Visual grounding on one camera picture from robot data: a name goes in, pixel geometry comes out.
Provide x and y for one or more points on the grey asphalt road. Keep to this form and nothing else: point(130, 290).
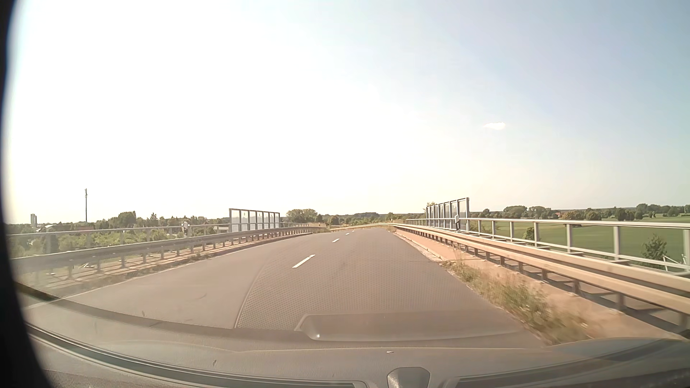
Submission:
point(345, 269)

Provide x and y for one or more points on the road markings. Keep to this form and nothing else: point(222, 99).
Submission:
point(303, 261)

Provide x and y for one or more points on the glass panel screen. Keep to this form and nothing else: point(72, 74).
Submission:
point(448, 210)
point(253, 218)

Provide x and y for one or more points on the car's own bonnet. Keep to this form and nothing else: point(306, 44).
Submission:
point(345, 361)

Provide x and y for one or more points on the row of trees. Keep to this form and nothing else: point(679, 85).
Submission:
point(135, 221)
point(582, 212)

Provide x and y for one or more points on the grey metal bridge railing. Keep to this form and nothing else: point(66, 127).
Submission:
point(108, 230)
point(593, 224)

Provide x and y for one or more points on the green field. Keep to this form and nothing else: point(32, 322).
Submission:
point(593, 237)

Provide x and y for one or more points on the tall thin pole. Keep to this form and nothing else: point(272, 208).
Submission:
point(85, 205)

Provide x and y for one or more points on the small green tree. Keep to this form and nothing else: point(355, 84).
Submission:
point(654, 249)

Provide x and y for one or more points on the grey metal guard rail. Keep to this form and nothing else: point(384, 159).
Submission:
point(539, 261)
point(161, 245)

